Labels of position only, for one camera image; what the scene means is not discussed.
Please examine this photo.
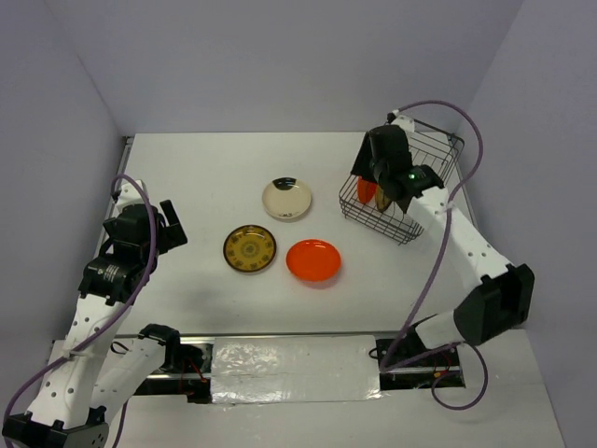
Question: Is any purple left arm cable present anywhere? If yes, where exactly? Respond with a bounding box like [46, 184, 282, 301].
[2, 173, 158, 448]

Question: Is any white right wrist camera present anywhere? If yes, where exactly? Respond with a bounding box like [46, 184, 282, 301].
[386, 109, 416, 134]

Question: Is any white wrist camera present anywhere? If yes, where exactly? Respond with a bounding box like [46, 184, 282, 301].
[114, 180, 147, 213]
[386, 109, 416, 134]

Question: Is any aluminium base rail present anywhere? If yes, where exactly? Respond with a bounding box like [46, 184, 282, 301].
[136, 334, 460, 401]

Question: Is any yellow patterned plate brown rim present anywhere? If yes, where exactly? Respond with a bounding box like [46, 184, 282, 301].
[375, 186, 392, 213]

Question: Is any orange plate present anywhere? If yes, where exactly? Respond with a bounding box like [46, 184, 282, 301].
[356, 176, 377, 204]
[285, 239, 341, 283]

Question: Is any aluminium table edge rail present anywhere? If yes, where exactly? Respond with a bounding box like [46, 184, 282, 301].
[110, 136, 134, 197]

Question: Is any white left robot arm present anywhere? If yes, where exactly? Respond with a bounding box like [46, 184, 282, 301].
[2, 201, 187, 447]

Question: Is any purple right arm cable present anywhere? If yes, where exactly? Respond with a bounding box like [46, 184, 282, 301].
[380, 100, 489, 411]

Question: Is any silver foil tape cover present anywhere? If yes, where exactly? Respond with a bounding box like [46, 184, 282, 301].
[211, 335, 382, 405]

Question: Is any cream plate floral print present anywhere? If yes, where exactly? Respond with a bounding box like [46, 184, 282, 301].
[261, 177, 312, 221]

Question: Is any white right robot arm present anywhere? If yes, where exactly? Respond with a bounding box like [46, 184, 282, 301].
[352, 124, 535, 371]

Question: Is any grey wire dish rack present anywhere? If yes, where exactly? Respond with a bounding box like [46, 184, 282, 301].
[339, 119, 465, 245]

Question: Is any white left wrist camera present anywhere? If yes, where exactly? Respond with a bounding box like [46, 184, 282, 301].
[114, 180, 147, 213]

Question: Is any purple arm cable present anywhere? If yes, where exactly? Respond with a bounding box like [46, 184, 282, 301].
[2, 173, 158, 448]
[380, 100, 489, 411]

